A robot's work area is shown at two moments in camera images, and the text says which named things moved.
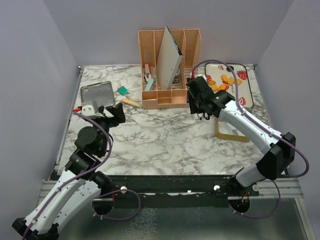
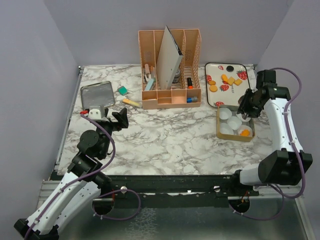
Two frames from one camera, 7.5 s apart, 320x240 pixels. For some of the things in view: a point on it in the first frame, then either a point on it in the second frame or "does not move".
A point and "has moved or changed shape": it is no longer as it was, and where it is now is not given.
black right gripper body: [195, 105] -> [252, 103]
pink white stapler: [147, 75] does not move
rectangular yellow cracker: [239, 81] does not move
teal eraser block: [122, 90] does not move
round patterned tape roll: [177, 78] does not move
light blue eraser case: [149, 84] does not move
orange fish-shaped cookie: [222, 87] has moved or changed shape
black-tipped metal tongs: [205, 117] has moved or changed shape
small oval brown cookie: [212, 82] does not move
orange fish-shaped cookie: [224, 77] does not move
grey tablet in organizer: [170, 58] does not move
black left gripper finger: [118, 112] -> [122, 117]
